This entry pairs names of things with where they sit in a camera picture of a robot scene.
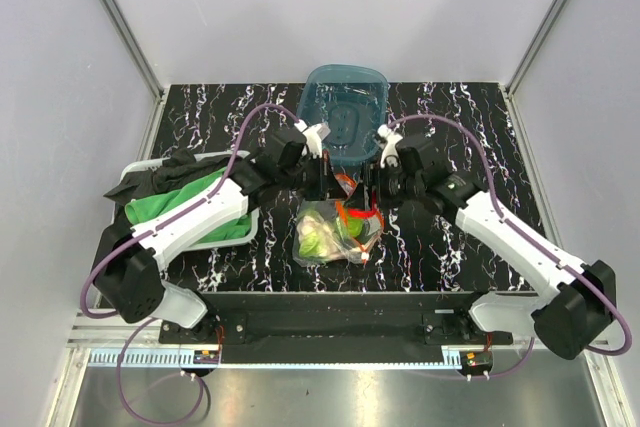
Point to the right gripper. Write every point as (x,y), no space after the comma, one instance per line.
(374,175)

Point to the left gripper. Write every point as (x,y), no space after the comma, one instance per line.
(328,185)

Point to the clear zip top bag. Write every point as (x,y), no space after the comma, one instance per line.
(354,250)

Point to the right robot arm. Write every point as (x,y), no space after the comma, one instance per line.
(572,301)

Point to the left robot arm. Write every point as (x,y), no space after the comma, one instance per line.
(133,257)

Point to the green fake apple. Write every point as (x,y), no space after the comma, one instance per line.
(352,227)

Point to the white fake cauliflower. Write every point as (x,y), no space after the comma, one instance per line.
(310,224)

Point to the green fake lettuce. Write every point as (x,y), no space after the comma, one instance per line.
(317,243)

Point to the teal plastic container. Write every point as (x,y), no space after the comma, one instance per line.
(352,101)

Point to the black cloth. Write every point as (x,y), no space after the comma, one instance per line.
(144,195)

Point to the white perforated plastic basket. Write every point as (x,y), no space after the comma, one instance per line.
(183,203)

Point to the green cloth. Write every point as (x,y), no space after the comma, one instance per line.
(217,217)

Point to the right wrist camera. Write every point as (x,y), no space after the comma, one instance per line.
(389,139)

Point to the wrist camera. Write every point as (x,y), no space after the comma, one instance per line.
(389,139)
(314,135)

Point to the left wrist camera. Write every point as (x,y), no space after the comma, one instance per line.
(314,135)

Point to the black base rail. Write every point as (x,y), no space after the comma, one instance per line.
(337,330)

